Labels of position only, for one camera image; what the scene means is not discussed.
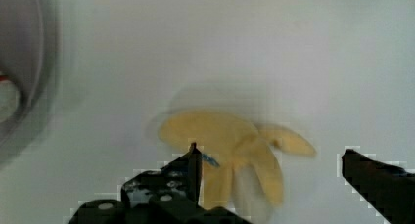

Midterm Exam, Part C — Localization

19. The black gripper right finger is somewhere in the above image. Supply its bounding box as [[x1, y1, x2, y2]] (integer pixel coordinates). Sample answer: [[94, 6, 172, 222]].
[[342, 149, 415, 224]]

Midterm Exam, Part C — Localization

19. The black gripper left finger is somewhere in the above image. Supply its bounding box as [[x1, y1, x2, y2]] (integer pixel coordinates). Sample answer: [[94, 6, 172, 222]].
[[68, 143, 252, 224]]

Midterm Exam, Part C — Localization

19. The yellow plush peeled banana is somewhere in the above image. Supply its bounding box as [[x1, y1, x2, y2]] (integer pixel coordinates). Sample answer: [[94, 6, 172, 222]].
[[159, 109, 316, 224]]

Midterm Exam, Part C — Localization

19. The red plush ketchup bottle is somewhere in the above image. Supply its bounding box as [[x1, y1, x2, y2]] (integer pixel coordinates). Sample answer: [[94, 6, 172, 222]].
[[0, 71, 22, 124]]

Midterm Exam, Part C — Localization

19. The grey round plate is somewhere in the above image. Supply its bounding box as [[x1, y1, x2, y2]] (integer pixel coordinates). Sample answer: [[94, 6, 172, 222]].
[[1, 0, 61, 166]]

